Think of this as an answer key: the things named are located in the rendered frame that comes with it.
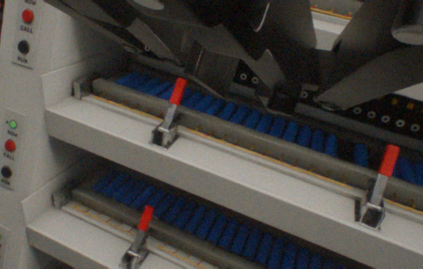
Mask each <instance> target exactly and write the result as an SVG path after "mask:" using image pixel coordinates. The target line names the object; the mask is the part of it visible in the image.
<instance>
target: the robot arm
mask: <svg viewBox="0 0 423 269"><path fill-rule="evenodd" d="M41 1H44V2H46V3H47V4H50V5H51V6H53V7H55V9H58V10H60V11H62V12H63V13H65V14H67V15H69V16H72V18H73V19H75V20H78V21H79V22H81V23H83V24H85V25H87V26H89V27H90V28H91V29H93V30H96V31H99V32H100V33H101V34H103V35H104V36H107V37H108V38H110V39H111V40H113V41H116V42H117V43H119V44H121V46H123V48H124V49H125V50H127V51H130V52H132V53H135V52H137V51H138V52H143V51H144V49H145V46H147V48H149V49H150V50H151V51H152V52H154V53H155V54H156V55H157V56H158V57H159V58H160V59H161V60H162V61H165V63H167V64H169V65H183V64H184V65H186V66H185V67H184V69H183V73H185V74H186V75H188V76H189V78H191V79H193V80H194V81H196V82H197V83H199V84H201V85H202V86H203V87H204V88H206V89H207V90H209V91H211V92H212V93H213V94H214V95H217V96H220V97H222V98H227V95H228V92H229V89H230V86H231V83H232V79H233V77H234V74H235V70H237V65H238V63H239V60H240V59H242V60H243V61H244V62H245V63H246V64H248V66H249V67H250V68H251V69H252V70H253V72H254V73H255V74H257V75H258V77H259V81H258V84H257V88H255V91H254V94H255V96H257V99H258V100H259V101H260V102H261V104H262V106H263V108H264V109H265V111H268V112H271V113H274V114H277V113H278V112H279V113H282V114H285V115H293V113H294V109H295V107H296V103H297V102H298V100H299V99H300V98H301V95H302V93H303V90H313V91H316V94H315V98H314V101H315V102H317V103H318V104H320V105H322V108H325V109H327V110H344V109H346V108H349V107H353V106H354V105H357V104H360V103H363V102H367V101H369V100H374V99H376V98H379V97H382V96H385V95H386V94H389V93H393V92H396V91H398V90H403V89H405V88H409V87H412V86H415V85H417V84H419V83H423V0H365V2H364V3H363V5H362V6H361V7H360V8H359V9H358V10H357V12H356V13H355V16H354V17H353V18H352V19H351V20H350V21H349V22H348V23H347V26H346V27H345V28H344V29H343V30H342V32H341V33H340V34H339V36H338V37H337V39H336V40H335V41H334V42H333V47H332V49H331V51H328V50H322V49H316V44H317V42H316V34H315V30H314V22H313V18H312V13H311V6H310V1H309V0H41Z"/></svg>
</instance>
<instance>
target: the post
mask: <svg viewBox="0 0 423 269"><path fill-rule="evenodd" d="M18 2H19V0H5V7H4V20H3V26H2V33H1V39H0V144H1V139H2V132H3V126H4V114H5V109H6V107H7V108H8V109H12V110H15V111H17V112H20V113H23V114H25V115H27V118H26V128H25V132H24V138H23V149H22V154H21V159H20V165H19V171H18V180H17V186H16V190H13V189H10V188H9V187H7V186H4V185H2V184H0V225H2V226H5V227H7V228H9V229H10V234H9V244H8V250H7V255H6V260H5V265H4V269H44V268H45V267H46V266H47V265H48V264H49V263H50V262H52V261H53V259H54V258H55V257H53V256H51V255H48V254H47V253H44V252H43V251H41V250H40V249H38V248H36V247H34V246H31V245H29V242H28V234H27V230H26V224H25V219H24V215H23V208H22V204H21V201H23V200H24V199H26V198H27V197H29V196H31V195H32V194H33V193H34V192H35V191H37V190H38V189H40V188H41V187H43V186H45V184H46V183H48V182H49V181H51V180H52V179H54V178H55V177H57V176H59V174H60V173H62V172H63V171H65V170H66V169H68V168H69V167H71V165H73V164H74V163H76V162H77V161H79V160H80V159H82V158H83V157H84V156H85V155H86V154H88V153H90V152H89V151H87V150H84V149H81V148H79V147H76V146H75V145H74V144H71V143H68V142H64V141H62V140H60V139H58V138H54V137H51V135H49V134H47V129H46V122H45V110H44V109H45V108H44V104H43V93H42V86H41V75H43V74H46V73H49V72H52V71H54V70H58V69H61V68H64V66H67V65H71V64H73V63H77V62H79V61H82V60H86V59H88V58H91V57H92V56H95V55H98V54H101V53H104V52H107V51H110V50H112V49H115V48H118V47H119V46H121V44H119V43H117V42H116V41H113V40H111V39H110V38H108V37H107V36H104V35H103V34H101V33H100V32H99V31H96V30H93V29H91V28H90V27H89V26H87V25H85V24H83V23H81V22H79V21H78V20H75V19H73V18H72V16H69V15H67V14H65V13H63V12H62V11H60V10H58V9H55V7H53V6H51V5H50V4H47V3H46V2H43V11H42V16H41V27H40V33H39V39H38V43H37V49H36V59H35V64H34V69H32V68H28V66H25V65H21V64H18V63H15V62H13V61H12V55H13V49H14V36H15V30H16V19H17V13H18Z"/></svg>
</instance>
